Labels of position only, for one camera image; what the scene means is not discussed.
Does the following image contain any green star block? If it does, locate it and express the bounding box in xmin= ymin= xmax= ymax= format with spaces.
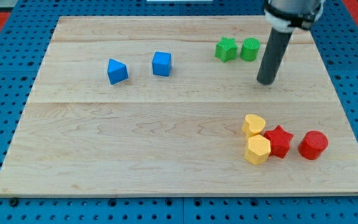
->
xmin=214 ymin=37 xmax=237 ymax=63

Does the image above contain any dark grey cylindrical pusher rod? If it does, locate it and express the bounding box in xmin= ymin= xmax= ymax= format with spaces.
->
xmin=257 ymin=28 xmax=292 ymax=85

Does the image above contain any green cylinder block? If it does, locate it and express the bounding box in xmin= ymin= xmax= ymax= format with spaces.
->
xmin=240 ymin=37 xmax=260 ymax=62

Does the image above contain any blue cube block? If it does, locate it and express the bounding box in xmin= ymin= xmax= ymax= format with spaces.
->
xmin=152 ymin=52 xmax=172 ymax=77

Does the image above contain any red star block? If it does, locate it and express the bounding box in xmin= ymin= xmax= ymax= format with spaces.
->
xmin=264 ymin=125 xmax=293 ymax=159

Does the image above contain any blue triangular block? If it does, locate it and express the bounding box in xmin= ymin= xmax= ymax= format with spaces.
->
xmin=107 ymin=59 xmax=129 ymax=85

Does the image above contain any red cylinder block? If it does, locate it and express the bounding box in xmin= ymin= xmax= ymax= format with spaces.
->
xmin=298 ymin=130 xmax=329 ymax=160

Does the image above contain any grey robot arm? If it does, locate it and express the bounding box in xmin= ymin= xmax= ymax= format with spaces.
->
xmin=257 ymin=0 xmax=324 ymax=85

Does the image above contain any light wooden board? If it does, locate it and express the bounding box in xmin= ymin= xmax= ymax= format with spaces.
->
xmin=0 ymin=16 xmax=358 ymax=198

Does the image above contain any yellow hexagon block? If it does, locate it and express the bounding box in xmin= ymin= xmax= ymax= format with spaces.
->
xmin=244 ymin=134 xmax=271 ymax=165

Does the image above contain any yellow heart block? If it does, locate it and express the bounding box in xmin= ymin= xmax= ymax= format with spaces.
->
xmin=242 ymin=114 xmax=266 ymax=141

